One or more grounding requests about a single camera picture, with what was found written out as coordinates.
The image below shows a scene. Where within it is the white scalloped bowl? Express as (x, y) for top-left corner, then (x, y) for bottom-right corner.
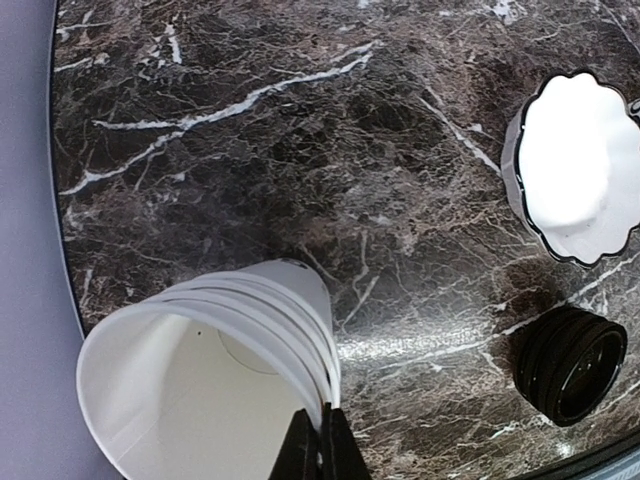
(500, 69), (639, 268)

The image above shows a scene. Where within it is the stack of black lids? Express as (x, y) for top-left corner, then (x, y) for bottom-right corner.
(513, 305), (628, 427)

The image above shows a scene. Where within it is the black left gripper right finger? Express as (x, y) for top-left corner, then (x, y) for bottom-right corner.
(320, 403), (371, 480)

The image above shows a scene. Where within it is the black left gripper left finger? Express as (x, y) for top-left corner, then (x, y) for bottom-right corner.
(269, 410), (320, 480)

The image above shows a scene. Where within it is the white paper coffee cup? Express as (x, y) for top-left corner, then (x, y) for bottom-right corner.
(76, 304), (322, 479)

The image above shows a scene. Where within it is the stack of white paper cups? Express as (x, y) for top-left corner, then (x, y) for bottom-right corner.
(164, 257), (342, 406)

